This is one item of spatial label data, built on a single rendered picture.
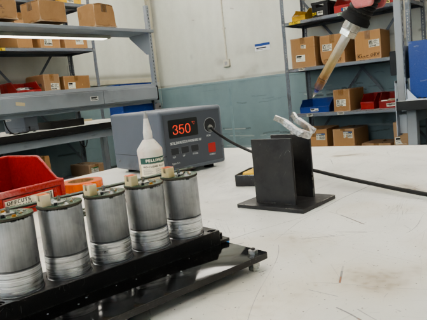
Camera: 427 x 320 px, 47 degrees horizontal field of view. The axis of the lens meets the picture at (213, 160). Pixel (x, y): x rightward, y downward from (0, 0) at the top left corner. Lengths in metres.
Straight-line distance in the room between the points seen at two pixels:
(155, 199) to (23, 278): 0.09
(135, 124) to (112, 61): 5.37
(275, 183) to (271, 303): 0.21
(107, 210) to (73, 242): 0.03
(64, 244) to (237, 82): 5.55
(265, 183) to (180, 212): 0.17
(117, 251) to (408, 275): 0.17
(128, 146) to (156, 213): 0.48
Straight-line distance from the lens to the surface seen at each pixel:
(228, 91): 5.88
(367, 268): 0.31
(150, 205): 0.30
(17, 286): 0.28
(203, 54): 6.12
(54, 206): 0.28
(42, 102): 2.97
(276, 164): 0.46
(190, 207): 0.32
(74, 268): 0.28
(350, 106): 4.65
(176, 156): 0.71
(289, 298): 0.28
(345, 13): 0.43
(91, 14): 3.38
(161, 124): 0.70
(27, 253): 0.27
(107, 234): 0.29
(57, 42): 5.13
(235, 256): 0.31
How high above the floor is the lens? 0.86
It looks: 8 degrees down
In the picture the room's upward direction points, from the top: 6 degrees counter-clockwise
